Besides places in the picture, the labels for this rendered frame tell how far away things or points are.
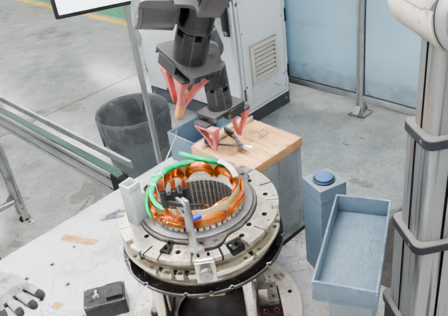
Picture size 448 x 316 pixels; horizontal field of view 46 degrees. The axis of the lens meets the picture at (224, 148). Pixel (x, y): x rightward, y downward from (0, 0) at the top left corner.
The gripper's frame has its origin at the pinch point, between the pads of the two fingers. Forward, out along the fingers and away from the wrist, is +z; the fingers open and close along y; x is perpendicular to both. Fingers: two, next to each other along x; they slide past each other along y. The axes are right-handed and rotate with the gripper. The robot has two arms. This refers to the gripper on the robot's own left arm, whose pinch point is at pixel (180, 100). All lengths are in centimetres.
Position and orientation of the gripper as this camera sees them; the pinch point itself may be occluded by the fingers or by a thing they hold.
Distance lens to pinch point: 93.0
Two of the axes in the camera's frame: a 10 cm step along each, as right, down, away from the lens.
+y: 6.4, 6.1, -4.7
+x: 7.4, -3.2, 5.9
